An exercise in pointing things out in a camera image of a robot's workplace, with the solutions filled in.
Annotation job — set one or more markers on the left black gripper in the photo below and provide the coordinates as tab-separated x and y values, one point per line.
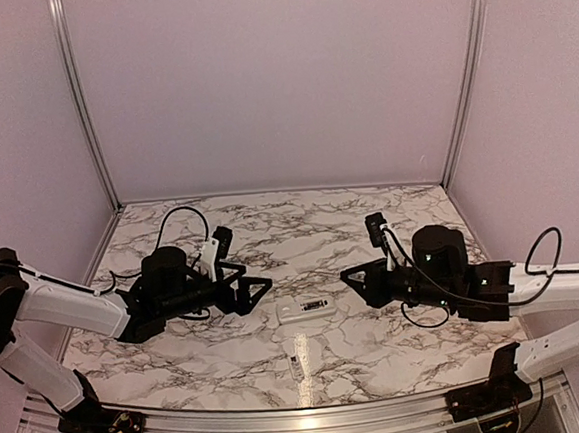
228	304

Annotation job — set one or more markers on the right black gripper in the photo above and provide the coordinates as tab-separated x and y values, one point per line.
373	290

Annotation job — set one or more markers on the white remote control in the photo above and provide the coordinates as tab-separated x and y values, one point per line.
308	309

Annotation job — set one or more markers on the white battery cover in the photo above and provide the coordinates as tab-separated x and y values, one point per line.
296	368

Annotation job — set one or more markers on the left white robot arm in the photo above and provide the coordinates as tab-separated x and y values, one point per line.
131	316

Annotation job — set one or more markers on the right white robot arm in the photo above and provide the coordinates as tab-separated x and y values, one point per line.
436	272

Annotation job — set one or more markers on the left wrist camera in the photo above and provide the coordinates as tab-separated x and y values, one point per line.
215	250

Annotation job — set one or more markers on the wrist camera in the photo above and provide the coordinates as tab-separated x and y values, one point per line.
215	250
376	225

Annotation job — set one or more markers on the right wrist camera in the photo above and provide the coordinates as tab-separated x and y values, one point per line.
376	225

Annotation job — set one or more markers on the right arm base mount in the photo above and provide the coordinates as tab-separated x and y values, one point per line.
502	389

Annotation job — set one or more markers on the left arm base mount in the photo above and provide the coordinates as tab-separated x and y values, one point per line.
91	416

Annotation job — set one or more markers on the right aluminium frame post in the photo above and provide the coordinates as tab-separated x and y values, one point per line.
474	47

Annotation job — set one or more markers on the aluminium frame post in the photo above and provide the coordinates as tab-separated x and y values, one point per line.
474	47
64	42

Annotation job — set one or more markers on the left aluminium frame post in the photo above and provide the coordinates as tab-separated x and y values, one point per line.
64	42

